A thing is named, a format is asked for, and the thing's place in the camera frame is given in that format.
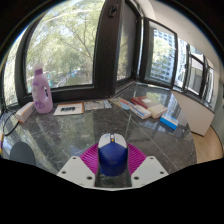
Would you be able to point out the orange and white carton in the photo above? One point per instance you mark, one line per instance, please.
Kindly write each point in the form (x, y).
(25, 112)

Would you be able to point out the printed leaflet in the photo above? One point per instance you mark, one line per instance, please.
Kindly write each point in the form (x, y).
(96, 105)

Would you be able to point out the dark round mouse pad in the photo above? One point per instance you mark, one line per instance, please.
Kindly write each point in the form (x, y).
(22, 154)

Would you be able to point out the light blue flat item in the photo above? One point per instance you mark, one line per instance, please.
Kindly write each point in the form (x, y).
(125, 106)

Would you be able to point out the blue and white computer mouse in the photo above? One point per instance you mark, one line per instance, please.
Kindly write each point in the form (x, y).
(112, 156)

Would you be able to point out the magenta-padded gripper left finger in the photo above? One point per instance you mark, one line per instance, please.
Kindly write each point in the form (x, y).
(76, 170)

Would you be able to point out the cream box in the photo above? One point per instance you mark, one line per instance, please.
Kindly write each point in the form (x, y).
(158, 110)

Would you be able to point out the white box with blue stripe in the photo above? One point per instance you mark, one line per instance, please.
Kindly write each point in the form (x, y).
(140, 111)

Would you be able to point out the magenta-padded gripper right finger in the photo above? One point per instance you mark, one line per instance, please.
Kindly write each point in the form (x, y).
(148, 170)

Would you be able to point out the white card with dark photo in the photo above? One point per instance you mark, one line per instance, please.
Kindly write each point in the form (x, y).
(69, 109)

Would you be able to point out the blue and white box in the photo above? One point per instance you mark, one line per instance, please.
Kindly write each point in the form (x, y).
(169, 121)

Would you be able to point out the purple detergent bottle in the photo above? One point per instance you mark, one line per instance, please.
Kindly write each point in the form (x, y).
(42, 93)

